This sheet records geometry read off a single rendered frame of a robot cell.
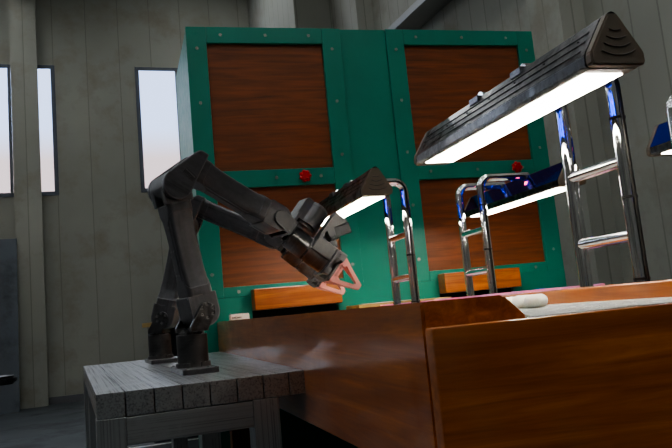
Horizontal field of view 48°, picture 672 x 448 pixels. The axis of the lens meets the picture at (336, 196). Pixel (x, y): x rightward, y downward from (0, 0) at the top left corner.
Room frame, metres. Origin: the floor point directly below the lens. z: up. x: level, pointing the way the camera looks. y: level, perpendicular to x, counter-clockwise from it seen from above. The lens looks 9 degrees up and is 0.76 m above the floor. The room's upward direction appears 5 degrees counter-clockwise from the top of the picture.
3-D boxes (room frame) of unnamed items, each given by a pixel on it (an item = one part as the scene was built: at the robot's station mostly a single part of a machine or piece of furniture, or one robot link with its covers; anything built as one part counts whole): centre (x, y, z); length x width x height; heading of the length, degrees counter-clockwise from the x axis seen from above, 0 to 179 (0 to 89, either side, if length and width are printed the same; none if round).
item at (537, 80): (1.23, -0.29, 1.08); 0.62 x 0.08 x 0.07; 16
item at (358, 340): (1.67, 0.12, 0.67); 1.81 x 0.12 x 0.19; 16
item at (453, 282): (2.76, -0.49, 0.83); 0.30 x 0.06 x 0.07; 106
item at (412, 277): (2.18, -0.10, 0.90); 0.20 x 0.19 x 0.45; 16
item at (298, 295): (2.57, 0.16, 0.83); 0.30 x 0.06 x 0.07; 106
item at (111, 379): (1.93, 0.19, 0.65); 1.20 x 0.90 x 0.04; 20
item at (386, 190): (2.16, -0.02, 1.08); 0.62 x 0.08 x 0.07; 16
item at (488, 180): (2.29, -0.48, 0.90); 0.20 x 0.19 x 0.45; 16
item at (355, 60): (2.96, -0.11, 1.32); 1.36 x 0.55 x 0.95; 106
